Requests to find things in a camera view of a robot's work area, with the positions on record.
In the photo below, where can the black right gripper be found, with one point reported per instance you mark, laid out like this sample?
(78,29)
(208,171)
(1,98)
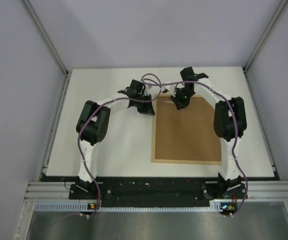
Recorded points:
(179,103)

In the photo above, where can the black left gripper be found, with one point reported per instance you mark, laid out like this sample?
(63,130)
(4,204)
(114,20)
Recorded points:
(148,109)

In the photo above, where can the wooden picture frame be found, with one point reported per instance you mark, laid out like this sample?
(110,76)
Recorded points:
(184,136)

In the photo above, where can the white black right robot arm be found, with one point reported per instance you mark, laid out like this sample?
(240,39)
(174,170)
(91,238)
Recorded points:
(229,123)

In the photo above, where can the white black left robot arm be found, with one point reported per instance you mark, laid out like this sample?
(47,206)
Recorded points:
(92,127)

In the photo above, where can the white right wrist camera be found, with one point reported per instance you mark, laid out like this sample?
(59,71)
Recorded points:
(169,88)

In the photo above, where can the aluminium left table rail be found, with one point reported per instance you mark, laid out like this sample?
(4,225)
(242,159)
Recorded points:
(54,126)

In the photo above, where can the aluminium table rail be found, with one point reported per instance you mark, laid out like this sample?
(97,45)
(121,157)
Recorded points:
(54,126)
(263,129)

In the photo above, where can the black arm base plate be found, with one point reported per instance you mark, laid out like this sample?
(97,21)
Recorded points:
(109,188)

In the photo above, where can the aluminium right table rail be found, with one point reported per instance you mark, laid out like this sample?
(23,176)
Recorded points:
(263,129)

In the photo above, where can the aluminium right corner post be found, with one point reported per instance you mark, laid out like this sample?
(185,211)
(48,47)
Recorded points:
(278,13)

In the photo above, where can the aluminium corner post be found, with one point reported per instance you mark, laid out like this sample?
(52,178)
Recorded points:
(44,35)
(278,13)

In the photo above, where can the aluminium front rail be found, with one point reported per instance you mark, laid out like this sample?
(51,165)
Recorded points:
(258,191)

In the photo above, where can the aluminium left corner post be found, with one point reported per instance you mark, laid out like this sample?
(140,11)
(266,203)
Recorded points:
(44,35)

